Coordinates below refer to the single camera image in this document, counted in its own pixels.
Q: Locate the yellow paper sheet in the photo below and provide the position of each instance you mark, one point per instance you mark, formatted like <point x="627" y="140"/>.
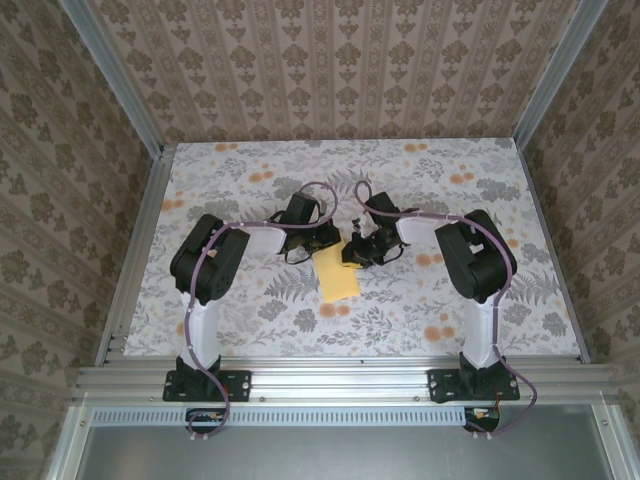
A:
<point x="337" y="282"/>

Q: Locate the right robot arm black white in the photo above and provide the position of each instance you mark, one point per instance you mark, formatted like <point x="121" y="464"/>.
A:
<point x="480" y="270"/>

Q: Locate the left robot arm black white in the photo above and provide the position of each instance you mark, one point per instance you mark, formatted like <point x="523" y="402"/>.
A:
<point x="210" y="280"/>

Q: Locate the grey sheet metal panel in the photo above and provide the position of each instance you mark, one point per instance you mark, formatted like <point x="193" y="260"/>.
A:
<point x="325" y="455"/>

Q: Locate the floral patterned table mat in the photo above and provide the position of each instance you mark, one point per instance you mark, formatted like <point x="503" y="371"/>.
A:
<point x="300" y="165"/>

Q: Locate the aluminium cross beam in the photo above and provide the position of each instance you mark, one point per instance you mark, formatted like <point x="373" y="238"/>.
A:
<point x="340" y="382"/>

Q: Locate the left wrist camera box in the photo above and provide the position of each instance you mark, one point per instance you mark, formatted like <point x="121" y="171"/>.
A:
<point x="302" y="206"/>

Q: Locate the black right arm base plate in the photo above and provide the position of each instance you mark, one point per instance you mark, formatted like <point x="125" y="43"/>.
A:
<point x="440" y="385"/>

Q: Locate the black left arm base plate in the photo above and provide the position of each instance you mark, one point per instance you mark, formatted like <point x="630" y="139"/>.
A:
<point x="240" y="385"/>

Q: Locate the aluminium side rail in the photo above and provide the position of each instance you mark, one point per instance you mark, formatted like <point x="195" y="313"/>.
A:
<point x="151" y="200"/>
<point x="540" y="210"/>

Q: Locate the aluminium frame post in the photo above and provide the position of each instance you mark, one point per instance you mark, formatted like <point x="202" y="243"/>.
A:
<point x="555" y="70"/>
<point x="115" y="80"/>

